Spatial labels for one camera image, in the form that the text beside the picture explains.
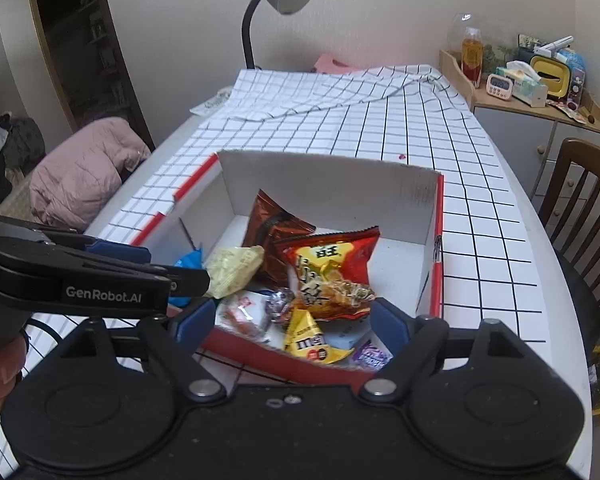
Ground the purple candy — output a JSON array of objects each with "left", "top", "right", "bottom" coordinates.
[{"left": 352, "top": 339, "right": 395, "bottom": 372}]

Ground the white tube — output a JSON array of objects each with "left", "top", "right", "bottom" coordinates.
[{"left": 534, "top": 35, "right": 575, "bottom": 57}]

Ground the dark bookshelf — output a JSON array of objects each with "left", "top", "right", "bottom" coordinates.
[{"left": 25, "top": 0, "right": 156, "bottom": 151}]

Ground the person's left hand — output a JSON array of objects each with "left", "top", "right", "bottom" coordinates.
[{"left": 0, "top": 332, "right": 28, "bottom": 411}]

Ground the red yellow snack packet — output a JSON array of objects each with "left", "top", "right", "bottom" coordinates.
[{"left": 274, "top": 226, "right": 381, "bottom": 321}]

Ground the green orange candy packet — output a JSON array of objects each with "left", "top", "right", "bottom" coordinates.
[{"left": 215, "top": 290, "right": 276, "bottom": 345}]

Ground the red cardboard box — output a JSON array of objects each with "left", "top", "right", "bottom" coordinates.
[{"left": 130, "top": 149, "right": 446, "bottom": 386}]

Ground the orange drink bottle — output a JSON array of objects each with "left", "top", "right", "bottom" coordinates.
[{"left": 461, "top": 27, "right": 483, "bottom": 86}]

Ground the pink padded jacket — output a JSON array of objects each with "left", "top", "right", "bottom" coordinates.
[{"left": 28, "top": 116, "right": 153, "bottom": 233}]

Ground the white checked tablecloth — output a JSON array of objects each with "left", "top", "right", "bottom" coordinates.
[{"left": 0, "top": 63, "right": 536, "bottom": 476}]

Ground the yellow chocolate packet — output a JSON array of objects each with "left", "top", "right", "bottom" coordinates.
[{"left": 282, "top": 308, "right": 356, "bottom": 365}]

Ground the wooden side cabinet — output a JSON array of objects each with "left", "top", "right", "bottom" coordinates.
[{"left": 439, "top": 49, "right": 600, "bottom": 201}]

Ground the pink plastic item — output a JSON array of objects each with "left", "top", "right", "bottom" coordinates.
[{"left": 312, "top": 52, "right": 356, "bottom": 75}]

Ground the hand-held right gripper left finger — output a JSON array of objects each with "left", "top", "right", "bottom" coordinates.
[{"left": 62, "top": 298, "right": 228, "bottom": 403}]

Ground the clear plastic packet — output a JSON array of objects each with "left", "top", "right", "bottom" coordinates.
[{"left": 189, "top": 86, "right": 236, "bottom": 116}]

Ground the brown snack packet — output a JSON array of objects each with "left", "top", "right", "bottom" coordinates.
[{"left": 241, "top": 189, "right": 317, "bottom": 286}]

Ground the white kitchen timer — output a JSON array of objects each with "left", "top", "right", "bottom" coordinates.
[{"left": 486, "top": 74, "right": 512, "bottom": 97}]

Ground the brown wooden chair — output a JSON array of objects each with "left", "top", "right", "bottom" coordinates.
[{"left": 537, "top": 137, "right": 600, "bottom": 356}]

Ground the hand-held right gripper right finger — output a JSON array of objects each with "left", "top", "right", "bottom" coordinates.
[{"left": 358, "top": 297, "right": 528, "bottom": 403}]

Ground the clear plastic bottle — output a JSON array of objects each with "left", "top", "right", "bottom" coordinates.
[{"left": 447, "top": 12, "right": 476, "bottom": 53}]

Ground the yellow box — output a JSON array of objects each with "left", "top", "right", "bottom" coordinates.
[{"left": 530, "top": 54, "right": 571, "bottom": 101}]

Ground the green white tissue box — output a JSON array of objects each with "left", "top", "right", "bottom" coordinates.
[{"left": 495, "top": 60, "right": 550, "bottom": 107}]

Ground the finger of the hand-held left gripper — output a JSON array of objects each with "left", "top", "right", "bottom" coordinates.
[
  {"left": 130, "top": 262, "right": 212, "bottom": 300},
  {"left": 40, "top": 227, "right": 152, "bottom": 266}
]

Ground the blue patterned box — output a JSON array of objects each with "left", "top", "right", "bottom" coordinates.
[{"left": 555, "top": 47, "right": 588, "bottom": 106}]

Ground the blue white cookie packet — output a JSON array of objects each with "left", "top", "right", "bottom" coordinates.
[{"left": 172, "top": 247, "right": 206, "bottom": 308}]

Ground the pale yellow snack packet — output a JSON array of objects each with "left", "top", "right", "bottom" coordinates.
[{"left": 203, "top": 245, "right": 266, "bottom": 300}]

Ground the silver candy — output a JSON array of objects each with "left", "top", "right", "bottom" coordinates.
[{"left": 264, "top": 287, "right": 296, "bottom": 323}]

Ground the dark clothes pile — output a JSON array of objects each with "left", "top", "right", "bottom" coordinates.
[{"left": 0, "top": 110, "right": 46, "bottom": 211}]

